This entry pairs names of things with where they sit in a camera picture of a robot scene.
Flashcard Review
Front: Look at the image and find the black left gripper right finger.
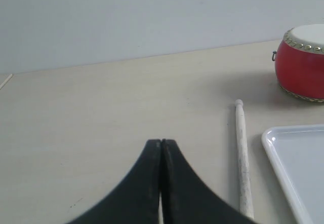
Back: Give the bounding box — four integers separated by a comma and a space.
161, 139, 253, 223

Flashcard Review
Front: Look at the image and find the white wooden drumstick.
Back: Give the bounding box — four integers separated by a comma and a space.
235, 99, 254, 219

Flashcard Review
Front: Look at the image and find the white plastic tray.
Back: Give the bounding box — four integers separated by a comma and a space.
262, 124, 323, 223

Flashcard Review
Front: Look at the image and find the small red drum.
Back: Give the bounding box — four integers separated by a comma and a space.
272, 24, 323, 103

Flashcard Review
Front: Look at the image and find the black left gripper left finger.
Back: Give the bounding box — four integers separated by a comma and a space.
70, 139, 161, 224

